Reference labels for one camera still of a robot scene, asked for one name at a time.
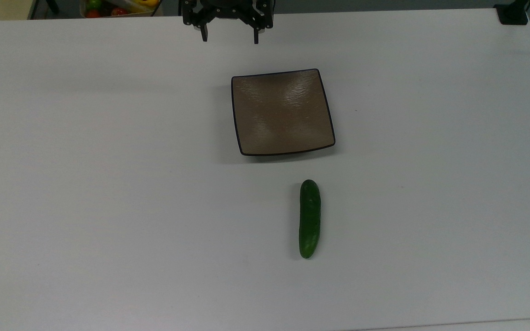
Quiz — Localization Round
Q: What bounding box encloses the dark chair leg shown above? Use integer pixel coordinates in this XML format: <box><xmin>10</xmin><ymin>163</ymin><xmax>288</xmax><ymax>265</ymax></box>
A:
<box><xmin>28</xmin><ymin>0</ymin><xmax>60</xmax><ymax>20</ymax></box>

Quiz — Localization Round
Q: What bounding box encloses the square brown ceramic plate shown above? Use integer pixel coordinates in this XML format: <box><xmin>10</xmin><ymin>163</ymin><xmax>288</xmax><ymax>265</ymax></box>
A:
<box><xmin>231</xmin><ymin>68</ymin><xmax>336</xmax><ymax>157</ymax></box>

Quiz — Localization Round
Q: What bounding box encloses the black camera stand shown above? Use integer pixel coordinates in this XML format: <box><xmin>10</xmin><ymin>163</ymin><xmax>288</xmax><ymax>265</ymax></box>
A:
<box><xmin>494</xmin><ymin>0</ymin><xmax>530</xmax><ymax>26</ymax></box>

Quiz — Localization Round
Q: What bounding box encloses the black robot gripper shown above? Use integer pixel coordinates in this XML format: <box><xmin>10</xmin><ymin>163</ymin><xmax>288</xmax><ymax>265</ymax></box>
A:
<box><xmin>180</xmin><ymin>0</ymin><xmax>275</xmax><ymax>45</ymax></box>

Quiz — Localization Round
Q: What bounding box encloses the green cucumber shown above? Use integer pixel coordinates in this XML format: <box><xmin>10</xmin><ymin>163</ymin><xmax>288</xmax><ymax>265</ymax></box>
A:
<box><xmin>299</xmin><ymin>179</ymin><xmax>322</xmax><ymax>259</ymax></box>

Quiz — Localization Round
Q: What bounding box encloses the box of toy fruits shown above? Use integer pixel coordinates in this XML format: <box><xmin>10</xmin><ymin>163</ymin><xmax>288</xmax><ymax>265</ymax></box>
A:
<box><xmin>79</xmin><ymin>0</ymin><xmax>162</xmax><ymax>19</ymax></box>

